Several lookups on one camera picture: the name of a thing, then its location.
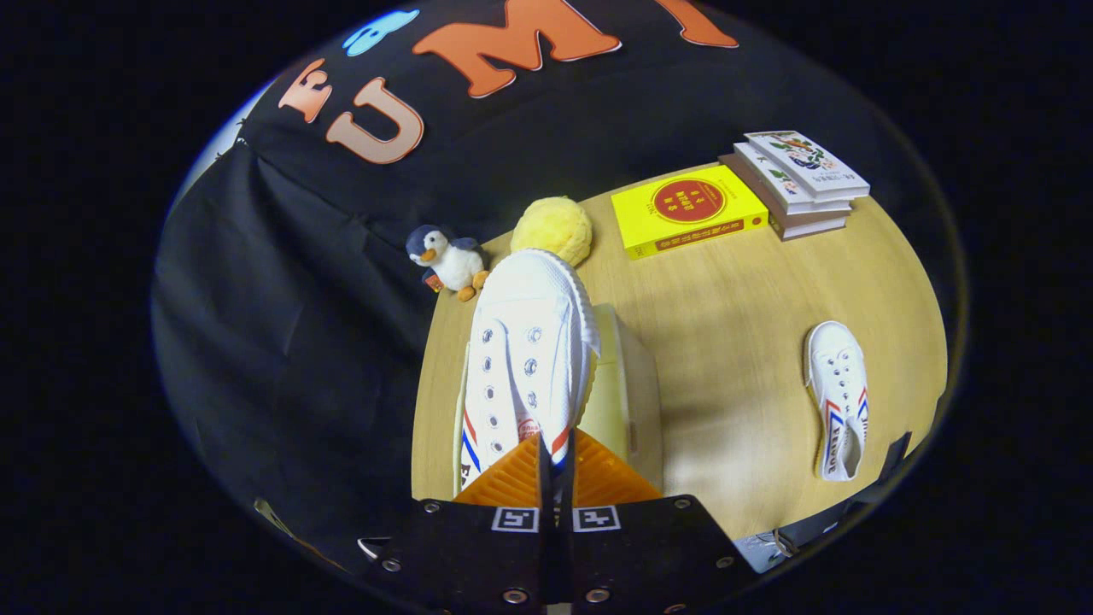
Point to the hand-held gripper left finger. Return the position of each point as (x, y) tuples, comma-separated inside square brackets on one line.
[(461, 555)]

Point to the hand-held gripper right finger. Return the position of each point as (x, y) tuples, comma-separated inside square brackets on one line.
[(649, 555)]

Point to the beige storage box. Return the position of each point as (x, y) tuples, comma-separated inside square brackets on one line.
[(634, 384)]

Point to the white canvas shoe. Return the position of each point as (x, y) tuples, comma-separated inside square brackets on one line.
[(838, 384), (529, 342)]

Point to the penguin plush toy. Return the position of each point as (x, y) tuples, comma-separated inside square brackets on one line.
[(452, 260)]

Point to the yellow plush ball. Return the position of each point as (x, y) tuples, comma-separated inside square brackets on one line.
[(553, 226)]

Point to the yellow book with red circle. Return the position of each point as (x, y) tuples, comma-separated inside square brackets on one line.
[(687, 209)]

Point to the brown-covered book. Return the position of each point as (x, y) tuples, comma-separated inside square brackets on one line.
[(798, 226)]

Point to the white illustrated book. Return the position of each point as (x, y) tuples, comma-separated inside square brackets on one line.
[(781, 190)]

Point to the black bracket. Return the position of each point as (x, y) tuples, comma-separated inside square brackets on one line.
[(895, 461)]

